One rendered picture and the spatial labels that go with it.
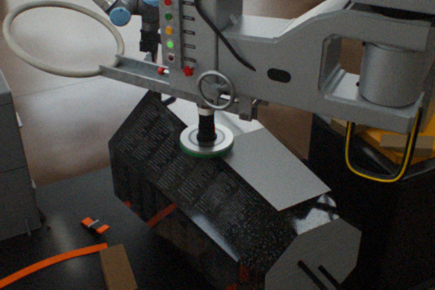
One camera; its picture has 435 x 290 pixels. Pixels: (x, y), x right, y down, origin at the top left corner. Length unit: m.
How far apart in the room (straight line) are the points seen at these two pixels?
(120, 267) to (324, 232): 1.08
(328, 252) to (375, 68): 0.76
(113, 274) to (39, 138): 1.52
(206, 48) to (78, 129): 2.21
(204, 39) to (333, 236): 0.85
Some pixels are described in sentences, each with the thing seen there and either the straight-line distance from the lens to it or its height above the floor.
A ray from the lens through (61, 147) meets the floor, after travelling 3.82.
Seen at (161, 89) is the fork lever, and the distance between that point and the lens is 2.15.
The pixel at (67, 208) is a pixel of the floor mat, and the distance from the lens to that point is 3.29.
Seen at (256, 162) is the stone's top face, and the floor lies 0.80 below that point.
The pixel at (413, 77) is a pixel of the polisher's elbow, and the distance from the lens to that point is 1.76.
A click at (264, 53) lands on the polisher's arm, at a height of 1.33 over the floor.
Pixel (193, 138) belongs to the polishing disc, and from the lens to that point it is 2.22.
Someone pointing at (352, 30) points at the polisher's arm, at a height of 1.46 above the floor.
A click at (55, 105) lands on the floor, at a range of 4.32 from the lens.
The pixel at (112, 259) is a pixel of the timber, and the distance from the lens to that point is 2.77.
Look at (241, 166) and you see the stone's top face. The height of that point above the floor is 0.80.
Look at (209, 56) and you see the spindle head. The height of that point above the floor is 1.28.
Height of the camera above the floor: 2.10
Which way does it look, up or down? 32 degrees down
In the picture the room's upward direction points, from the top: straight up
